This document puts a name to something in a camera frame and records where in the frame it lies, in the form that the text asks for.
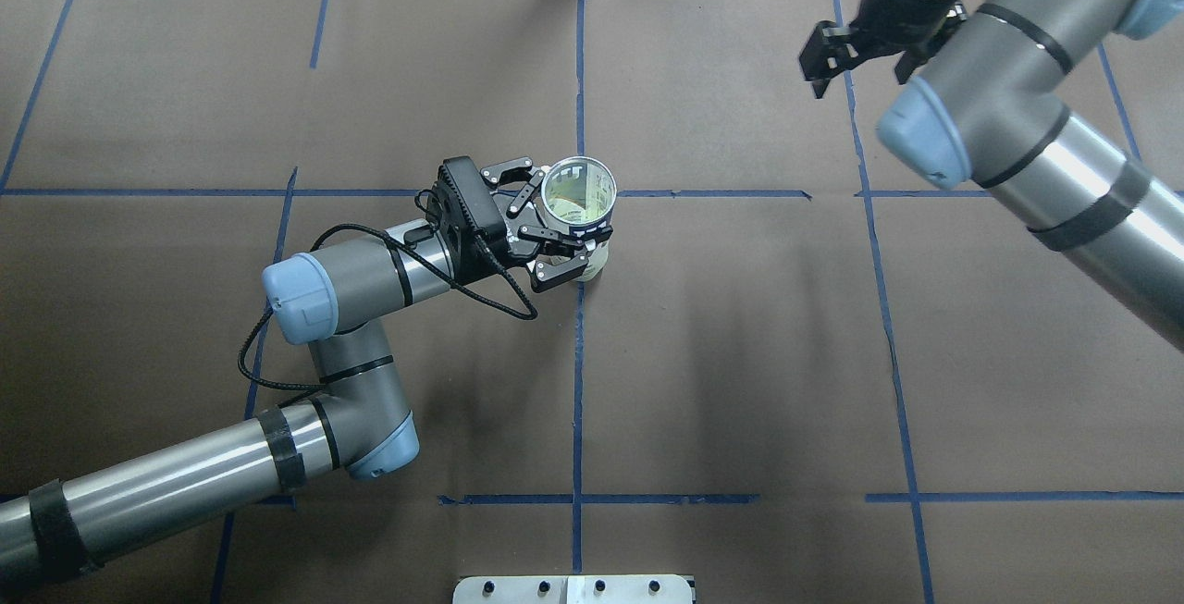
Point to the clear tennis ball can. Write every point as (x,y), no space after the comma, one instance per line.
(577,198)

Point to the Wilson tennis ball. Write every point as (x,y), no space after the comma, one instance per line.
(571,214)

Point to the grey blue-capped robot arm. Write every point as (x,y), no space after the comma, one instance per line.
(128,289)

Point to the second grey robot arm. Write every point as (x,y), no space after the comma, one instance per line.
(978,103)

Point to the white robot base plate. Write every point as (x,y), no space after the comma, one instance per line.
(576,588)

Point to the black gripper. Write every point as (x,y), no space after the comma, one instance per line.
(511,243)

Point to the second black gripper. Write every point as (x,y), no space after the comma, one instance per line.
(895,14)

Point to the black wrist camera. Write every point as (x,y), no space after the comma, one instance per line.
(480,215)

